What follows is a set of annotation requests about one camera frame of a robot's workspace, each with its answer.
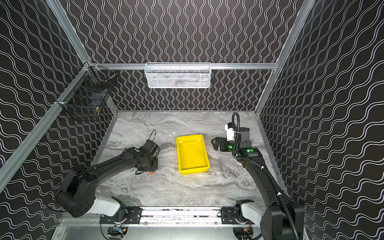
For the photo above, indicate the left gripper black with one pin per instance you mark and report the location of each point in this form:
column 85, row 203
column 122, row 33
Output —
column 147, row 169

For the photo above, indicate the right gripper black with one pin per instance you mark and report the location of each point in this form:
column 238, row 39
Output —
column 223, row 144

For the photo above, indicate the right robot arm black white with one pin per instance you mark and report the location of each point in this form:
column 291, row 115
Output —
column 281, row 218

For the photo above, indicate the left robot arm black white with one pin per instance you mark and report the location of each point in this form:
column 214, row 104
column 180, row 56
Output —
column 77, row 193

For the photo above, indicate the yellow plastic bin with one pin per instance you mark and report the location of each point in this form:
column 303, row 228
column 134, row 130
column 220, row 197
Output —
column 192, row 155

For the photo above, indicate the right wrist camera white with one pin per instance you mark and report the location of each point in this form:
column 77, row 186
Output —
column 230, row 131

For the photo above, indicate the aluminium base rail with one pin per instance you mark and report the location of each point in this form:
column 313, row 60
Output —
column 151, row 222

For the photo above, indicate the white wire mesh basket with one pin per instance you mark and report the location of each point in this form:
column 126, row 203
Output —
column 178, row 75

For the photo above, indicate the black wire basket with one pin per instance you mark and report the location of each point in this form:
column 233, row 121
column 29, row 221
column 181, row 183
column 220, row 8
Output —
column 92, row 91

